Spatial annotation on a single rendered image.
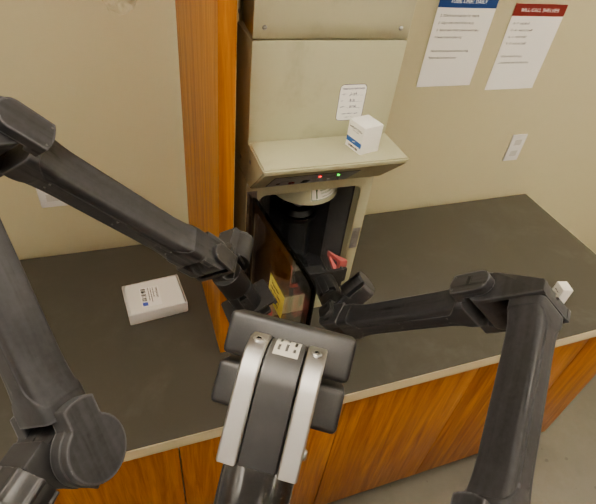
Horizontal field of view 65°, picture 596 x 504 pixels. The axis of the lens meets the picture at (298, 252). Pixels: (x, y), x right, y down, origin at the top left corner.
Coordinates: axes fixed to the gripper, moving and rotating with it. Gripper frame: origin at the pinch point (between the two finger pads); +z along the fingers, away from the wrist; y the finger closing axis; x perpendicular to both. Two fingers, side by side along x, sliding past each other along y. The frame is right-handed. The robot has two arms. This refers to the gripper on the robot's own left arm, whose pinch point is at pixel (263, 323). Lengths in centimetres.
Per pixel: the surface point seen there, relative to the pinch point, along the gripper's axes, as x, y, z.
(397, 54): -19, -51, -29
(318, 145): -17.0, -29.2, -20.8
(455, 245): -30, -69, 61
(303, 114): -20.7, -29.4, -26.8
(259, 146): -19.6, -18.2, -26.1
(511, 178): -53, -113, 75
